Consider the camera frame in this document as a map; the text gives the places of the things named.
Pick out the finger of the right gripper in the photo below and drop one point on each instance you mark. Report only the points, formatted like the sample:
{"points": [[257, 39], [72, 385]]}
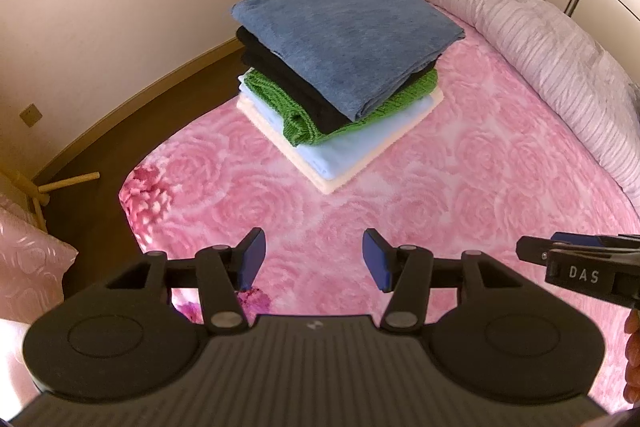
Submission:
{"points": [[610, 276], [585, 242]]}

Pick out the pink satin cushion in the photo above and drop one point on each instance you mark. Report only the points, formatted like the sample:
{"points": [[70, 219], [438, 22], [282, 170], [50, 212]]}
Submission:
{"points": [[32, 266]]}

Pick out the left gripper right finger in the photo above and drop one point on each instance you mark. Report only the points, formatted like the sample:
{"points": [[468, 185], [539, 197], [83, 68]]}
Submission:
{"points": [[407, 273]]}

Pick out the wooden coat stand base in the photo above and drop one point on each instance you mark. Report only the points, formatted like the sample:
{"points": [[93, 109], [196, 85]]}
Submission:
{"points": [[40, 194]]}

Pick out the green knitted folded garment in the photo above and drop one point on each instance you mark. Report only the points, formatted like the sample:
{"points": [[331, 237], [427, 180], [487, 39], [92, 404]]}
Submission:
{"points": [[322, 121]]}

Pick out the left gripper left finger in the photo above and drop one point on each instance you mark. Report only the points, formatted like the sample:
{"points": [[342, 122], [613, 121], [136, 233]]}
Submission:
{"points": [[219, 273]]}

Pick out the light blue folded garment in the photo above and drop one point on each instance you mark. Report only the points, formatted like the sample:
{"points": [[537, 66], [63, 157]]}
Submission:
{"points": [[340, 141]]}

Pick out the lilac striped rolled quilt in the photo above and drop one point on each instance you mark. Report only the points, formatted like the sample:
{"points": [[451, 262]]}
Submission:
{"points": [[570, 71]]}

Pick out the cream folded garment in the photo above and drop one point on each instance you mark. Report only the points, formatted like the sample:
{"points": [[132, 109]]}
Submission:
{"points": [[320, 176]]}

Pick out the black folded garment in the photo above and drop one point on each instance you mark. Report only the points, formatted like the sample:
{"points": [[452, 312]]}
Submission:
{"points": [[257, 56]]}

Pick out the pink floral fleece blanket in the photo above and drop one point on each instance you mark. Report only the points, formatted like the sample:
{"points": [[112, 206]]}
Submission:
{"points": [[490, 164]]}

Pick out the person right hand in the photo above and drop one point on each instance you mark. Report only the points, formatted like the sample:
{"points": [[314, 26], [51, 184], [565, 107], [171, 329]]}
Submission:
{"points": [[632, 354]]}

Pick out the blue denim jeans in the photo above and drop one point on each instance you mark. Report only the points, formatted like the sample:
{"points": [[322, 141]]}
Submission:
{"points": [[355, 53]]}

